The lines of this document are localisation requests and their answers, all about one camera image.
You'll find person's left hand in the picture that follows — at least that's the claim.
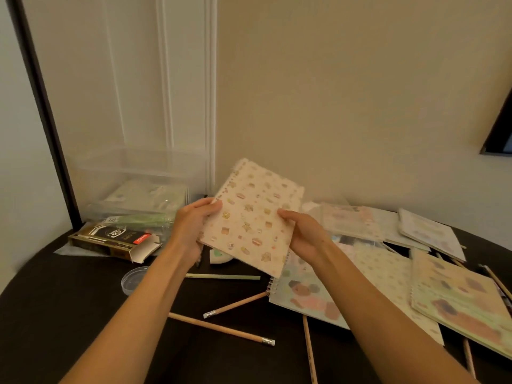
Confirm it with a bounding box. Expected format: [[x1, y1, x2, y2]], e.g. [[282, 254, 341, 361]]
[[167, 197, 223, 269]]

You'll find yellow brown dog notebook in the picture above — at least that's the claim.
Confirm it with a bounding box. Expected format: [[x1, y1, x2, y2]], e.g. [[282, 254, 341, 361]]
[[410, 248, 512, 361]]

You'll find pale green notebook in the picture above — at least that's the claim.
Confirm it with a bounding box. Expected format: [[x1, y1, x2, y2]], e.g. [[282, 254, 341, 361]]
[[370, 206, 432, 252]]

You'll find black framed panel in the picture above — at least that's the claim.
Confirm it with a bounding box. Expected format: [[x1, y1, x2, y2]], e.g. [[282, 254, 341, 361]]
[[6, 0, 84, 231]]

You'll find round clear plastic lid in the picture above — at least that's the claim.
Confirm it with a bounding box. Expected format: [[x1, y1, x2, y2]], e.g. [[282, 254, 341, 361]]
[[121, 266, 151, 297]]

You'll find black gold pen box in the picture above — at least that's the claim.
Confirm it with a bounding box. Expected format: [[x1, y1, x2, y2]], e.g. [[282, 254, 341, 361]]
[[67, 222, 163, 265]]

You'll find cream snack print notebook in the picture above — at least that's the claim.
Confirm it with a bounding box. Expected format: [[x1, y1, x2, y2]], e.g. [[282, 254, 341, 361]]
[[198, 157, 306, 279]]

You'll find clear tube of green pens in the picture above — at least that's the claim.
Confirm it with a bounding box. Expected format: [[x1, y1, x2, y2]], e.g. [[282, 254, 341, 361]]
[[102, 213, 175, 233]]

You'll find person's right forearm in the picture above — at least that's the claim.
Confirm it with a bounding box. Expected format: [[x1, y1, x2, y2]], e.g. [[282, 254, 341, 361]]
[[308, 243, 479, 384]]

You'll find blue puppy notebook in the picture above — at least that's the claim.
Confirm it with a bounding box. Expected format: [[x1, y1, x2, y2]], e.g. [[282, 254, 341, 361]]
[[267, 251, 351, 331]]

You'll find white correction tape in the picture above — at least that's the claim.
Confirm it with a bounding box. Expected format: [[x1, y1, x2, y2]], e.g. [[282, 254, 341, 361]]
[[209, 247, 236, 266]]

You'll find clear plastic storage bin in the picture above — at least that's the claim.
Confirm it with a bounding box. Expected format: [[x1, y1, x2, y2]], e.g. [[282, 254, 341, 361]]
[[66, 146, 209, 225]]

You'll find black wall television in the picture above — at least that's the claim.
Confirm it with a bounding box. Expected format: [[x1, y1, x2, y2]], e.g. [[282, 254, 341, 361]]
[[479, 88, 512, 157]]

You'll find light green pencil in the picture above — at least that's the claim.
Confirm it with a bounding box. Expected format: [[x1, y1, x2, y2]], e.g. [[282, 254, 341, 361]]
[[185, 273, 261, 281]]

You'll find person's right hand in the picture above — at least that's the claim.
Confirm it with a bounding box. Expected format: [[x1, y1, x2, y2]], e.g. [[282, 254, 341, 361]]
[[277, 209, 333, 268]]

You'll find green panda notebook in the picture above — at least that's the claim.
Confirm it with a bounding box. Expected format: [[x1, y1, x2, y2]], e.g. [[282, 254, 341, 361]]
[[103, 180, 189, 214]]

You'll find cream small print notebook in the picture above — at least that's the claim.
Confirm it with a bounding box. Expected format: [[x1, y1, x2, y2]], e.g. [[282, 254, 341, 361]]
[[348, 245, 445, 347]]

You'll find person's left forearm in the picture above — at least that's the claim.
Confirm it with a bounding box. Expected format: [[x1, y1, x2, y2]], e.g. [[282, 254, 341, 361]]
[[60, 245, 201, 384]]

